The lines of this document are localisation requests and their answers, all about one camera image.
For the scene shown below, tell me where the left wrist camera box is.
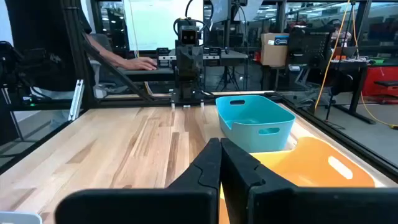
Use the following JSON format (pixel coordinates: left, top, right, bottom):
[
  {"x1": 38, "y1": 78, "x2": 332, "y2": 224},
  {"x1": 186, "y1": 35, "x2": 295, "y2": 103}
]
[{"x1": 178, "y1": 25, "x2": 200, "y2": 47}]

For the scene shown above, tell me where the person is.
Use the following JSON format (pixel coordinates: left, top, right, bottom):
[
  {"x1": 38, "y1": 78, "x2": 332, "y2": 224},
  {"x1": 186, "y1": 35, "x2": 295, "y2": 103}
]
[
  {"x1": 4, "y1": 0, "x2": 159, "y2": 94},
  {"x1": 329, "y1": 19, "x2": 352, "y2": 47}
]

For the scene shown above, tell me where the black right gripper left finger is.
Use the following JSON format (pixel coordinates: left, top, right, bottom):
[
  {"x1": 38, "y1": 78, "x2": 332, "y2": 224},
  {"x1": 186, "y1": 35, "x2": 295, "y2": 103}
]
[{"x1": 54, "y1": 138, "x2": 222, "y2": 224}]

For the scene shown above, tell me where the black work table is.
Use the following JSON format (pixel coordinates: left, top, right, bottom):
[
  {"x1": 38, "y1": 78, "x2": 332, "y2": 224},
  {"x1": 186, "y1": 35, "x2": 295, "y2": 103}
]
[{"x1": 326, "y1": 58, "x2": 379, "y2": 125}]

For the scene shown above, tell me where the white plastic bin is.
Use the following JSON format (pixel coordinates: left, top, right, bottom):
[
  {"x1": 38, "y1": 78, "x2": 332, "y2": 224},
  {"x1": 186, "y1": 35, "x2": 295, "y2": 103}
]
[{"x1": 0, "y1": 211, "x2": 43, "y2": 224}]

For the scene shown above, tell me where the silver aluminium bracket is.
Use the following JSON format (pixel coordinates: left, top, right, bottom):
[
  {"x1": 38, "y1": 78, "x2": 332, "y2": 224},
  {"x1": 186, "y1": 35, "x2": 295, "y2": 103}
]
[{"x1": 67, "y1": 79, "x2": 85, "y2": 121}]

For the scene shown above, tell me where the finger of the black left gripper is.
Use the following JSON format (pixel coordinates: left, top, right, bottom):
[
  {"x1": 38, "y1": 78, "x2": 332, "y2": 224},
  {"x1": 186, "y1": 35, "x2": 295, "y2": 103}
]
[
  {"x1": 189, "y1": 46, "x2": 205, "y2": 79},
  {"x1": 175, "y1": 46, "x2": 190, "y2": 79}
]

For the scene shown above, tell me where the yellow extension cable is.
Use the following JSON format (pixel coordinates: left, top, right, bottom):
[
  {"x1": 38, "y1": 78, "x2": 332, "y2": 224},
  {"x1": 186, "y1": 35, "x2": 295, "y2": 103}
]
[{"x1": 313, "y1": 0, "x2": 398, "y2": 130}]

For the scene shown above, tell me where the teal plastic bin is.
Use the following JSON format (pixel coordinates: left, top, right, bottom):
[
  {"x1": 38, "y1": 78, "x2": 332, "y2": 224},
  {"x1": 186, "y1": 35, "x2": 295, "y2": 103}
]
[{"x1": 215, "y1": 95, "x2": 297, "y2": 154}]

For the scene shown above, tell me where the large white lit screen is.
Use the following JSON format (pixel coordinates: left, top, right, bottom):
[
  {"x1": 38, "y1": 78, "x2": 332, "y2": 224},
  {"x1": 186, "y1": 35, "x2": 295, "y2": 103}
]
[{"x1": 123, "y1": 0, "x2": 205, "y2": 52}]

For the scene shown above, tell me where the brown cardboard box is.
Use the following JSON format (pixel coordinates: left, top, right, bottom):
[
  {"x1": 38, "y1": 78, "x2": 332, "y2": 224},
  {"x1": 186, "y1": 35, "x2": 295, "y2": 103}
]
[{"x1": 260, "y1": 32, "x2": 290, "y2": 67}]

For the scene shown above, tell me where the grey desk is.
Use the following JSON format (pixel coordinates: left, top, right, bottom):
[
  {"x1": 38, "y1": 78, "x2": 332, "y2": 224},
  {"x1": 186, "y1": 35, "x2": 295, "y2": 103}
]
[{"x1": 118, "y1": 49, "x2": 249, "y2": 82}]

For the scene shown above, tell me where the red tool cabinet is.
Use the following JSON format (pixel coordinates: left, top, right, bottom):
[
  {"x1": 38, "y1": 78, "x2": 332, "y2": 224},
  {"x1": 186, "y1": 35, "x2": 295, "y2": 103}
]
[{"x1": 362, "y1": 65, "x2": 398, "y2": 98}]

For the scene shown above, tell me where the orange plastic bin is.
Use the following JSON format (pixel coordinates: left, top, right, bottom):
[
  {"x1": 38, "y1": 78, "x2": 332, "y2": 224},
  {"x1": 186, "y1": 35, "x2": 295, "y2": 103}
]
[{"x1": 218, "y1": 136, "x2": 376, "y2": 224}]

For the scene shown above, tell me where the black tripod stand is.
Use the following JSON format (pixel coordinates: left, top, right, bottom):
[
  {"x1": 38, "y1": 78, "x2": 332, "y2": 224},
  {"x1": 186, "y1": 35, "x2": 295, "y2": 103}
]
[{"x1": 323, "y1": 91, "x2": 346, "y2": 130}]

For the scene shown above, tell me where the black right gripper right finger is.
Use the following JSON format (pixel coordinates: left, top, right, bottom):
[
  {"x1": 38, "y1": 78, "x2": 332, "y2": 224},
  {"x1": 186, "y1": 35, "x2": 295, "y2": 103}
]
[{"x1": 220, "y1": 138, "x2": 398, "y2": 224}]

